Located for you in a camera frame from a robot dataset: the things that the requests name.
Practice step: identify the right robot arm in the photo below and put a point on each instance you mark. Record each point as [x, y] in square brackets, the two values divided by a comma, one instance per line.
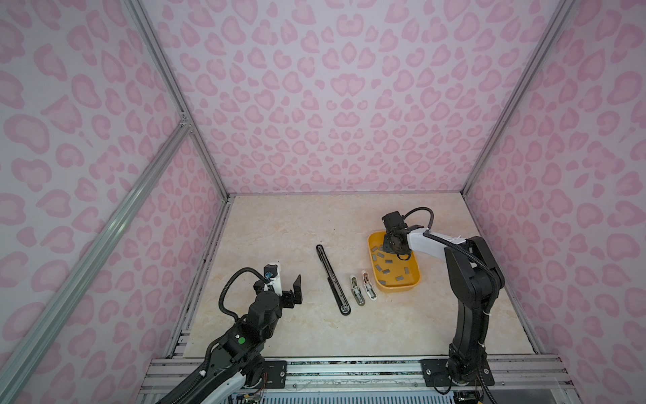
[474, 277]

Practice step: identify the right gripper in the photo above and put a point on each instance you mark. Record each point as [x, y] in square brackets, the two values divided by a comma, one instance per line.
[385, 246]

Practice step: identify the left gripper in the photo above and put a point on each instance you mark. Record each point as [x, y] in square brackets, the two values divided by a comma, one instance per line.
[289, 300]

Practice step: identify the yellow plastic tray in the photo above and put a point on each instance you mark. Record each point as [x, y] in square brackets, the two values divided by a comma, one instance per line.
[380, 260]

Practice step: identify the aluminium mounting rail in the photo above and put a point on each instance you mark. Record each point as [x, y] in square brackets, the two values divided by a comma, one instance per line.
[402, 379]

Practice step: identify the black stapler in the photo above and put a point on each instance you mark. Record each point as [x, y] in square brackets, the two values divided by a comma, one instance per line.
[337, 291]

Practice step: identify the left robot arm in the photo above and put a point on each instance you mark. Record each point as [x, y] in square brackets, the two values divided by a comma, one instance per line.
[234, 360]

